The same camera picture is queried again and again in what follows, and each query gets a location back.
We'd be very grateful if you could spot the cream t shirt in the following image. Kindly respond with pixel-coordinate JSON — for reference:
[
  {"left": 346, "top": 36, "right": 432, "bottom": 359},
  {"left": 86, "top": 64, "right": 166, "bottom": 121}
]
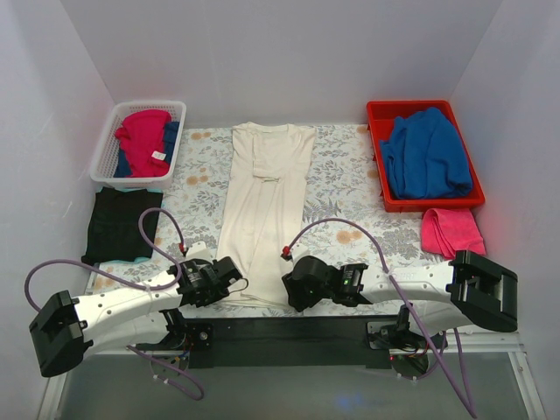
[{"left": 217, "top": 122, "right": 317, "bottom": 306}]

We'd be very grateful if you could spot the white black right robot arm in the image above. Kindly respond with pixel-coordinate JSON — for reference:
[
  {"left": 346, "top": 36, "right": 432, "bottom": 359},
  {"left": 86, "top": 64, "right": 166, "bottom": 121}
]
[{"left": 282, "top": 250, "right": 518, "bottom": 348}]

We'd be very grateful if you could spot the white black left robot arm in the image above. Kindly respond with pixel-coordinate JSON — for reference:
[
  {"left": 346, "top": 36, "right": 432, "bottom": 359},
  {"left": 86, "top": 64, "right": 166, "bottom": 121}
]
[{"left": 29, "top": 257, "right": 242, "bottom": 378}]

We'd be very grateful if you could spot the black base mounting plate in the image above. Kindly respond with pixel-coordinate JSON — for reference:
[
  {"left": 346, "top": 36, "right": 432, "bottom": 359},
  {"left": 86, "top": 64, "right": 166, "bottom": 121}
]
[{"left": 182, "top": 315, "right": 426, "bottom": 369}]

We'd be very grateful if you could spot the floral table mat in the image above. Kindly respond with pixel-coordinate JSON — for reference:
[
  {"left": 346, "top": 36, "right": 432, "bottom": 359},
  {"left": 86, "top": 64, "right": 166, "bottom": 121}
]
[{"left": 87, "top": 123, "right": 469, "bottom": 319}]

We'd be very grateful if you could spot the folded black t shirt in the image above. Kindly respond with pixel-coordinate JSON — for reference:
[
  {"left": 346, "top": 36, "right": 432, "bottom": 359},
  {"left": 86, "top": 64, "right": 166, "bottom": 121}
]
[{"left": 81, "top": 187, "right": 163, "bottom": 265}]

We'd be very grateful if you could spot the folded pink t shirt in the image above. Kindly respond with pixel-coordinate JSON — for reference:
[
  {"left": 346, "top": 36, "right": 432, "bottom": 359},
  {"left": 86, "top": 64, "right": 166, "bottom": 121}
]
[{"left": 421, "top": 208, "right": 487, "bottom": 260}]

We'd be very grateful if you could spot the white plastic basket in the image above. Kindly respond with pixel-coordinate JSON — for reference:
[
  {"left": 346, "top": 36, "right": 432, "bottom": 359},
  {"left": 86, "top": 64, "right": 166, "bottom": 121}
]
[{"left": 90, "top": 100, "right": 186, "bottom": 190}]

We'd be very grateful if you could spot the navy t shirt in basket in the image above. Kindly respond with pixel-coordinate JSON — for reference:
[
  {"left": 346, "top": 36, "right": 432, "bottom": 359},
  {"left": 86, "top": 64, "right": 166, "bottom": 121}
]
[{"left": 114, "top": 122, "right": 179, "bottom": 178}]

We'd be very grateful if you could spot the magenta t shirt in basket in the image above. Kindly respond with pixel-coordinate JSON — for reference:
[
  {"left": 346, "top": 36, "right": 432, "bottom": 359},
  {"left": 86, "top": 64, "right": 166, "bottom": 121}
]
[{"left": 114, "top": 109, "right": 174, "bottom": 178}]

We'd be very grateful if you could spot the red plastic bin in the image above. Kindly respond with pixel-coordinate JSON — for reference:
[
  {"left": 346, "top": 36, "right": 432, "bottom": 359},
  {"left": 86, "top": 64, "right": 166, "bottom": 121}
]
[{"left": 366, "top": 100, "right": 486, "bottom": 213}]

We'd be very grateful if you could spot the blue t shirt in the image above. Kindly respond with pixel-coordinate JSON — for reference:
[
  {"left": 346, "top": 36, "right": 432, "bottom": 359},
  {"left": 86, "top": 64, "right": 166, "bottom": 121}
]
[{"left": 380, "top": 107, "right": 473, "bottom": 200}]

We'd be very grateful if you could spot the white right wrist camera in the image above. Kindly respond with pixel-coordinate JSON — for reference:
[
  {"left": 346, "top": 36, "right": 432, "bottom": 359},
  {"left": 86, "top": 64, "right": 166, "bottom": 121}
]
[{"left": 281, "top": 243, "right": 311, "bottom": 264}]

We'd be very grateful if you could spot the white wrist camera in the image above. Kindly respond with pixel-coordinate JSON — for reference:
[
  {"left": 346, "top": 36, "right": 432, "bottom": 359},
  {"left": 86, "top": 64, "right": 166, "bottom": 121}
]
[
  {"left": 179, "top": 241, "right": 214, "bottom": 262},
  {"left": 281, "top": 243, "right": 311, "bottom": 264}
]

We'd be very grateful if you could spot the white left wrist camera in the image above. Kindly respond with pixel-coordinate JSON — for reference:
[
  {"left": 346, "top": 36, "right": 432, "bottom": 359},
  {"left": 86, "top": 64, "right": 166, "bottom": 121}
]
[{"left": 179, "top": 241, "right": 214, "bottom": 262}]

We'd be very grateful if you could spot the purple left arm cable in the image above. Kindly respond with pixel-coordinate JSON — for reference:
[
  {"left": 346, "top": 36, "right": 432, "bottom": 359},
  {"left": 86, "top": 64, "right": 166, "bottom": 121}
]
[{"left": 24, "top": 207, "right": 207, "bottom": 402}]

